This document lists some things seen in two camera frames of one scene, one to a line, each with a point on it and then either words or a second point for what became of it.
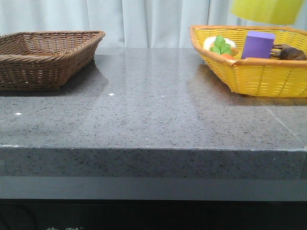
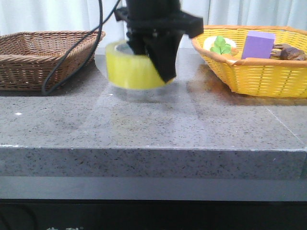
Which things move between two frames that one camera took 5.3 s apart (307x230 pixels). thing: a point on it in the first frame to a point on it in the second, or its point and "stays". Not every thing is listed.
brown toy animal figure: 285,51 stays
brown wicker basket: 45,60 stays
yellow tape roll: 284,12 to 126,69
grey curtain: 127,24 stays
